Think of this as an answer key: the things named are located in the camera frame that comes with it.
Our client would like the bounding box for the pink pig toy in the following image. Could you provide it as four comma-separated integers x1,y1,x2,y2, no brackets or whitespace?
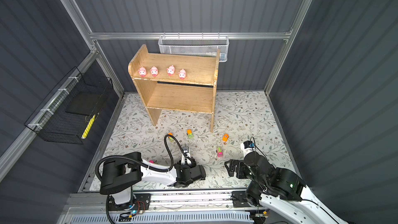
178,69,187,79
150,66,159,77
138,66,147,77
166,65,175,76

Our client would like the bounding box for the pink pig toy front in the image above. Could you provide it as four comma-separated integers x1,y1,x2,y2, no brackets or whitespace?
166,65,175,76

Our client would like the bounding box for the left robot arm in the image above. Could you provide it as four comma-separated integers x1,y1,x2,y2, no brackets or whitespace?
95,134,206,205

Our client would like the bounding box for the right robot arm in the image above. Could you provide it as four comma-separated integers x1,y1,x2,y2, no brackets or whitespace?
224,151,348,224

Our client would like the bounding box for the wooden two-tier shelf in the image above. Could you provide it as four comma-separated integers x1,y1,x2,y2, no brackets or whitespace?
128,45,220,131

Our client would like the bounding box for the pink green toy truck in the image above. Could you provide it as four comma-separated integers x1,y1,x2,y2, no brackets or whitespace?
216,147,223,158

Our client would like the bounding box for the orange toy car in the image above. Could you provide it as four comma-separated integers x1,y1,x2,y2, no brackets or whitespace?
222,134,229,142

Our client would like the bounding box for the orange green mixer truck left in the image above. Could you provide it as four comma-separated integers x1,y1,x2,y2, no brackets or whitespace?
168,133,174,142

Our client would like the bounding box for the orange green mixer truck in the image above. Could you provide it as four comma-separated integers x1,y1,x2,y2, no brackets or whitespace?
168,133,174,142
187,129,194,139

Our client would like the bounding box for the orange green mixer truck right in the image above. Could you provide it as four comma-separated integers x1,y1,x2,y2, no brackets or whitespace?
187,129,194,139

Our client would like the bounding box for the white vented cover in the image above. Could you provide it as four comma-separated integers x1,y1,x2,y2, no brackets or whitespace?
69,211,254,224

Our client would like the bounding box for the yellow corn toy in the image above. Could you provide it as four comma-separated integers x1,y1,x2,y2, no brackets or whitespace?
81,115,96,140

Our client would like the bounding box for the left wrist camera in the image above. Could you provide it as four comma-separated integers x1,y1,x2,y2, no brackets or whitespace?
181,146,191,165

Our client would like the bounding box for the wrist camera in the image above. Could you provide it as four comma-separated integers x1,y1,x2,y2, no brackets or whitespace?
240,141,255,157
181,146,191,165

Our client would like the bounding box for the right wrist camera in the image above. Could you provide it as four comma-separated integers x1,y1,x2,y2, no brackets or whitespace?
240,141,255,157

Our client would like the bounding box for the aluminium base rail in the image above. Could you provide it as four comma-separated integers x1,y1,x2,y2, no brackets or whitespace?
61,189,259,215

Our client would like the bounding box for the white wire mesh basket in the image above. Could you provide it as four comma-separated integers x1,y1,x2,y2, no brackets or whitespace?
158,37,230,62

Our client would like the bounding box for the black wire basket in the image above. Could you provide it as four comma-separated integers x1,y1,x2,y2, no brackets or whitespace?
25,68,114,145

